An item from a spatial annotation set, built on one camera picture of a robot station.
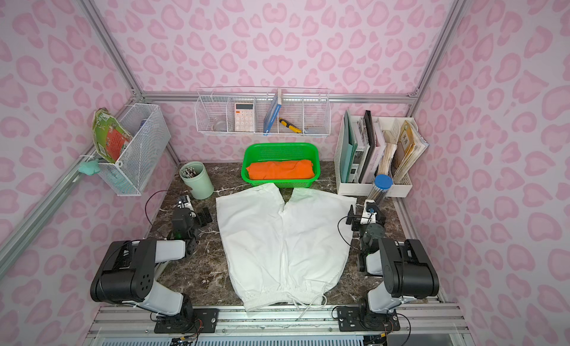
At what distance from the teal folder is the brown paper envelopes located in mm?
222

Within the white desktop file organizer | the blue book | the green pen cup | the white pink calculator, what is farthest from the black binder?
the green pen cup

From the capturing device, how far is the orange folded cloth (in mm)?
1079

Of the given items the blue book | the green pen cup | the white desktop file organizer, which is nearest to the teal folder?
the white desktop file organizer

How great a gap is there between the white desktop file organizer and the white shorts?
11cm

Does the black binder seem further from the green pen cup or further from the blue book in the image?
the green pen cup

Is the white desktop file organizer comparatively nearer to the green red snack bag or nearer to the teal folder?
the teal folder

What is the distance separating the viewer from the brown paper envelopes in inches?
36.6

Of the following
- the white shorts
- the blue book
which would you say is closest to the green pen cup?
the white shorts

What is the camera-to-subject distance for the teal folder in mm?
860

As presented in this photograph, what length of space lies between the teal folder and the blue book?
0.29 metres

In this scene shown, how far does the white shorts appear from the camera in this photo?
2.62 feet

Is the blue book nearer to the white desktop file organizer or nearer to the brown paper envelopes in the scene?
the white desktop file organizer

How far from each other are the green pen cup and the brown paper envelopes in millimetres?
859

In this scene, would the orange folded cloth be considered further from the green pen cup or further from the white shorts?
the green pen cup
